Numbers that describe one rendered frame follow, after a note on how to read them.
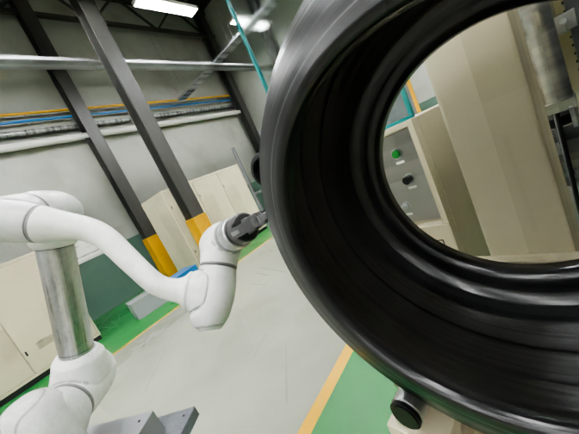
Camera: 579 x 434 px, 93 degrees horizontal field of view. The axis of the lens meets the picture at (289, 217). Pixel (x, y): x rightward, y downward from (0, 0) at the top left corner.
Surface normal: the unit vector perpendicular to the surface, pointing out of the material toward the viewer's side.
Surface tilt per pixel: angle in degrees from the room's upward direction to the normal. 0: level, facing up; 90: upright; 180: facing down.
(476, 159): 90
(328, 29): 79
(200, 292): 64
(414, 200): 90
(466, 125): 90
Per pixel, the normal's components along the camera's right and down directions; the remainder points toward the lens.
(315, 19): -0.74, 0.25
